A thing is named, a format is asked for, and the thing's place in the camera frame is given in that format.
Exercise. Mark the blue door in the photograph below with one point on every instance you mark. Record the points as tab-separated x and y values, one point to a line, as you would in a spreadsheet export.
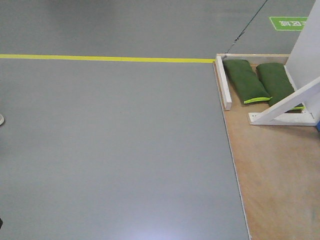
318	126

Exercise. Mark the white far edge batten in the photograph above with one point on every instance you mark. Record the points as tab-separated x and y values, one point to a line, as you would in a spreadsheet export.
223	83

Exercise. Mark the green sandbag left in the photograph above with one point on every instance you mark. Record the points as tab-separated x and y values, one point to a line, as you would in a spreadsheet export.
245	81

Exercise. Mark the green sandbag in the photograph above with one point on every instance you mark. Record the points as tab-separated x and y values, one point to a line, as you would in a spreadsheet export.
245	81
275	80

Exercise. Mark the white far wooden brace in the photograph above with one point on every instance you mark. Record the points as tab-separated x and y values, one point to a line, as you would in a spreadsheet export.
277	114

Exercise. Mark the green sandbag right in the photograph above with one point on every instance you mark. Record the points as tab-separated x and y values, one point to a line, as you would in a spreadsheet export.
275	80

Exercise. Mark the plywood base platform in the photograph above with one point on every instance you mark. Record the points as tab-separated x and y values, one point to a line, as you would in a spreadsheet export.
278	172

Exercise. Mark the green floor sign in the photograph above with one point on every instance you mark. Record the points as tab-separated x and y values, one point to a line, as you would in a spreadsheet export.
288	23

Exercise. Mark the white wall panel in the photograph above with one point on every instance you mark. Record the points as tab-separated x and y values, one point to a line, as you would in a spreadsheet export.
303	64

